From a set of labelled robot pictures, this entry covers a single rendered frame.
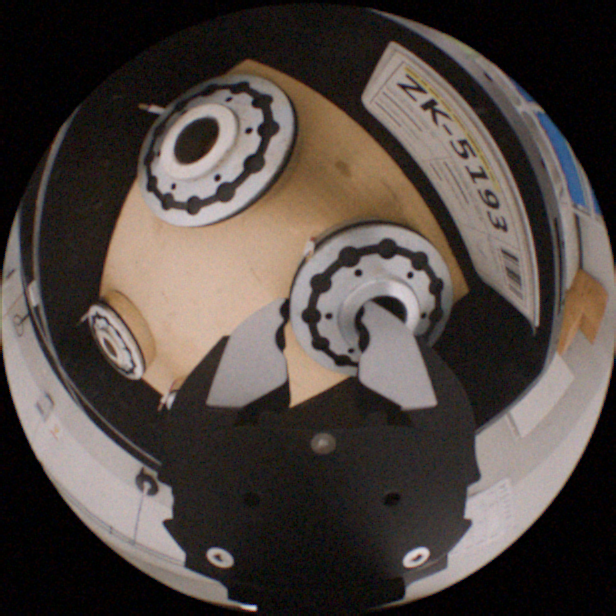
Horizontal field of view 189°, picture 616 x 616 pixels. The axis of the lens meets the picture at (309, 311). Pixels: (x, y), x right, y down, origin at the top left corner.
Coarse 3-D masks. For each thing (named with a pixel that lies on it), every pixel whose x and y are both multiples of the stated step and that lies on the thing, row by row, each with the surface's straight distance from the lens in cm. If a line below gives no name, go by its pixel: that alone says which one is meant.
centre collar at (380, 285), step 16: (352, 288) 11; (368, 288) 11; (384, 288) 11; (400, 288) 11; (352, 304) 11; (416, 304) 12; (352, 320) 11; (400, 320) 13; (416, 320) 13; (352, 336) 12
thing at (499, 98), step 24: (384, 24) 8; (408, 24) 7; (432, 48) 7; (456, 48) 8; (456, 72) 7; (480, 72) 7; (480, 96) 7; (504, 96) 8; (72, 120) 15; (504, 120) 7; (528, 144) 7; (48, 168) 17; (528, 168) 7; (48, 192) 16; (552, 192) 8; (552, 216) 8; (552, 240) 8; (552, 264) 9; (552, 288) 9; (552, 312) 10; (48, 336) 29; (552, 336) 12; (552, 360) 15; (72, 384) 34; (528, 384) 14; (96, 408) 32; (504, 408) 13; (120, 432) 32; (480, 432) 14
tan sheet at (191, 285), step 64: (256, 64) 19; (320, 128) 14; (320, 192) 13; (384, 192) 14; (128, 256) 22; (192, 256) 16; (256, 256) 14; (448, 256) 17; (192, 320) 19; (320, 384) 20
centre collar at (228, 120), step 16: (192, 112) 13; (208, 112) 12; (224, 112) 12; (176, 128) 13; (224, 128) 11; (240, 128) 12; (176, 144) 13; (224, 144) 11; (176, 160) 13; (208, 160) 11; (224, 160) 11; (176, 176) 12; (192, 176) 12
